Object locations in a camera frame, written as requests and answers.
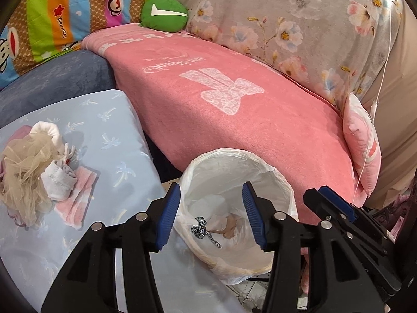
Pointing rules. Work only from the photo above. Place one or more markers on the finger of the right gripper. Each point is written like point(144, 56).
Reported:
point(338, 202)
point(326, 212)

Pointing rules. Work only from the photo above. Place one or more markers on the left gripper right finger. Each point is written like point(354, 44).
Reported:
point(338, 282)

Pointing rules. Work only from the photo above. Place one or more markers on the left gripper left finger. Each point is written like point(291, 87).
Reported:
point(87, 280)

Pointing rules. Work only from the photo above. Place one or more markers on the pink striped cloth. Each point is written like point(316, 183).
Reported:
point(72, 210)

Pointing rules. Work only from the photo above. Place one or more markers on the beige cloth with patterned tie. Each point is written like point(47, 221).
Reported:
point(221, 225)

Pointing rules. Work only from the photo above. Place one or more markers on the grey white sock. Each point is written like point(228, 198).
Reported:
point(58, 180)

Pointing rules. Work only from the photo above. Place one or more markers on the beige mesh net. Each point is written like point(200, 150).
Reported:
point(22, 190)

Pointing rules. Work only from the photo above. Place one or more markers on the white glove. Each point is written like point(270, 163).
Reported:
point(51, 129)

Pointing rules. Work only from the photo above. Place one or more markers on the white lined trash bin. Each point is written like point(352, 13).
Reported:
point(212, 185)

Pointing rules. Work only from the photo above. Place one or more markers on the pink small pillow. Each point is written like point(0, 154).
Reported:
point(363, 144)

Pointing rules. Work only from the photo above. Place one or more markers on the pink bed blanket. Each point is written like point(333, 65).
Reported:
point(193, 96)

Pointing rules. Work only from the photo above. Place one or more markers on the grey floral quilt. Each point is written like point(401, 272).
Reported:
point(332, 47)

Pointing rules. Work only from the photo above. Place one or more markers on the blue-grey velvet cushion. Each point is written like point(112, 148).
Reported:
point(68, 76)

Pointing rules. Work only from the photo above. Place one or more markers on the green check mark cushion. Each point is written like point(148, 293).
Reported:
point(164, 15)

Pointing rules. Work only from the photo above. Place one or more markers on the colourful monkey print pillow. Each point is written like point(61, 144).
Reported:
point(40, 30)

